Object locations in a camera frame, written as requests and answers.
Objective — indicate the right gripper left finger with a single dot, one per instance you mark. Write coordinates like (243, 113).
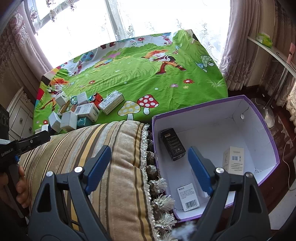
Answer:
(49, 218)

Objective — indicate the left hand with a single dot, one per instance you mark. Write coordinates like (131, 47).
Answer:
(21, 187)

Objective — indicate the cream cabinet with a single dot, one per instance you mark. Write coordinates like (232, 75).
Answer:
(21, 116)

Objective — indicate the cream box with barcode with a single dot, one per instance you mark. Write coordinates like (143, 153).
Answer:
(233, 160)

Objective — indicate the white box with label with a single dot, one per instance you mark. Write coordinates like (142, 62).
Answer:
(68, 121)

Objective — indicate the white cube box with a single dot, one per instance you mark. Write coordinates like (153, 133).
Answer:
(61, 98)

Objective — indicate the striped cushion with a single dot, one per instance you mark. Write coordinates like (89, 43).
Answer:
(129, 200)

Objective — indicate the small white box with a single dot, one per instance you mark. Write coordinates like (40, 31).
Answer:
(82, 98)

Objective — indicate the white box with barcode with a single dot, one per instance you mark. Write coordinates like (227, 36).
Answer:
(88, 110)

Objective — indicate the purple cardboard box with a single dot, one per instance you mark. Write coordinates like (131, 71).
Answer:
(213, 127)

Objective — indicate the black small box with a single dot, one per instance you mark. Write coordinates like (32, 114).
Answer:
(173, 144)

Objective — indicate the white long medicine box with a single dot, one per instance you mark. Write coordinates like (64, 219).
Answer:
(111, 102)

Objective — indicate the lace curtain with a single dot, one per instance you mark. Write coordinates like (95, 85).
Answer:
(65, 29)

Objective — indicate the green cartoon tablecloth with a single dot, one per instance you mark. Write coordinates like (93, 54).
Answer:
(155, 74)

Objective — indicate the green tissue pack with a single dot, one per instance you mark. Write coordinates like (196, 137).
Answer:
(264, 39)

